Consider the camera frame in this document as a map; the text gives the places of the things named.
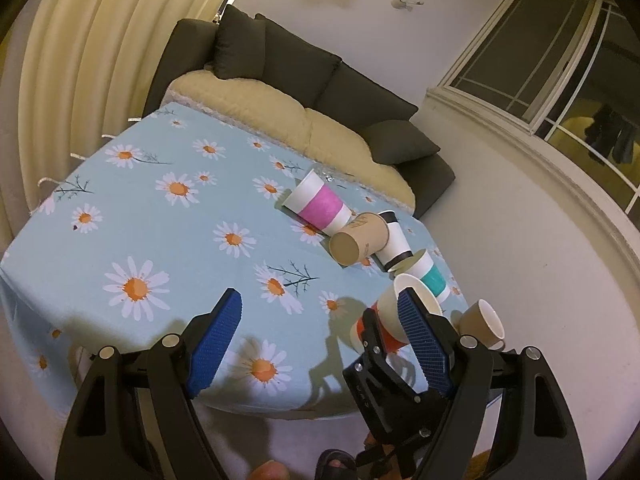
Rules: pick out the black sandal foot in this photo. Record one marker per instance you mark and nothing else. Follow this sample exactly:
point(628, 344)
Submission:
point(334, 464)

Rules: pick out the dark grey sofa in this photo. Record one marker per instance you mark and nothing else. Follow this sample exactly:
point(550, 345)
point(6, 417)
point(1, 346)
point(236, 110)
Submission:
point(317, 79)

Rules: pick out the cream curtain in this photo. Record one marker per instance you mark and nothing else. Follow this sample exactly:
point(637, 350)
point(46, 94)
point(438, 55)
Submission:
point(72, 71)

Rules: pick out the black banded paper cup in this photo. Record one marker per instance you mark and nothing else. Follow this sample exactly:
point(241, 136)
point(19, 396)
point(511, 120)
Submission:
point(397, 247)

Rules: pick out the brown kraft paper cup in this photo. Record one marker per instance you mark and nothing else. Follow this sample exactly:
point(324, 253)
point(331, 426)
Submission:
point(367, 234)

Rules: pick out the red banded paper cup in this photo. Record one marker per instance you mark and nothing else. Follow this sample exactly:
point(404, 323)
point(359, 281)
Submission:
point(385, 307)

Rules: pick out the beige sofa seat cover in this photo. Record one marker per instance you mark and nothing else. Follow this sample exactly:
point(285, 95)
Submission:
point(259, 108)

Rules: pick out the pink banded paper cup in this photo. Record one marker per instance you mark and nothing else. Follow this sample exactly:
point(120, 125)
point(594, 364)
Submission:
point(318, 205)

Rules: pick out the beige ceramic mug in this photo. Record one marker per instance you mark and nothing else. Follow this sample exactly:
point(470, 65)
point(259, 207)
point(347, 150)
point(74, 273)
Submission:
point(483, 323)

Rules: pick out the blue daisy tablecloth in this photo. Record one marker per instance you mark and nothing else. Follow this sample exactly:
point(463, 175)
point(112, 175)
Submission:
point(153, 228)

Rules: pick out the clear glass cup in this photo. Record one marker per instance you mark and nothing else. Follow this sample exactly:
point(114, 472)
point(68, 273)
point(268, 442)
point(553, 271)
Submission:
point(332, 176)

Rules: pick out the white wall hook ornament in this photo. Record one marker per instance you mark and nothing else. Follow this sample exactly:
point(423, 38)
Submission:
point(408, 5)

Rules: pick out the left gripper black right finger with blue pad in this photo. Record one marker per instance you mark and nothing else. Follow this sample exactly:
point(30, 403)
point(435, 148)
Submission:
point(535, 436)

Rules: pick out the left dark throw pillow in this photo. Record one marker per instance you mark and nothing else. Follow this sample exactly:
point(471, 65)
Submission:
point(240, 46)

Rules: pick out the teal banded paper cup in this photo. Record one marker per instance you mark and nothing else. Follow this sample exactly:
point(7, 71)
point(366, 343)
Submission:
point(421, 265)

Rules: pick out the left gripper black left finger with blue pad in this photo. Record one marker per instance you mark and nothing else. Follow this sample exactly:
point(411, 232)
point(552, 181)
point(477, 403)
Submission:
point(133, 417)

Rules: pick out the white framed window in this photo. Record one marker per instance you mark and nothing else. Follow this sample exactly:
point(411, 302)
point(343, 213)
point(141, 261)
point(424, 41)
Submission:
point(567, 72)

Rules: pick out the dark throw pillow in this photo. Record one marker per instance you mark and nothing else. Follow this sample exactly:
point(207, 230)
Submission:
point(395, 141)
point(240, 46)

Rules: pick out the right dark throw pillow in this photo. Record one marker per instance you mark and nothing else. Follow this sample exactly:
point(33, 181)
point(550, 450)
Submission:
point(395, 141)

